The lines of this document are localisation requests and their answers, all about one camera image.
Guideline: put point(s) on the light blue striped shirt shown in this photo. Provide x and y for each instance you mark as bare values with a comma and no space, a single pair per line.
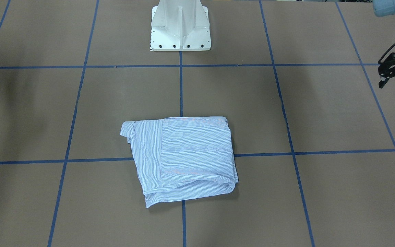
182,158

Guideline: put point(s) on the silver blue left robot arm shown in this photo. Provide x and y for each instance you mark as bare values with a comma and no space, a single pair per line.
383,7

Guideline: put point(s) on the brown paper table cover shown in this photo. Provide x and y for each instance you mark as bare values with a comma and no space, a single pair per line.
314,135

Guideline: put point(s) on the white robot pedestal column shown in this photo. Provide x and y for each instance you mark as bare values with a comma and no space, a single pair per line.
180,25

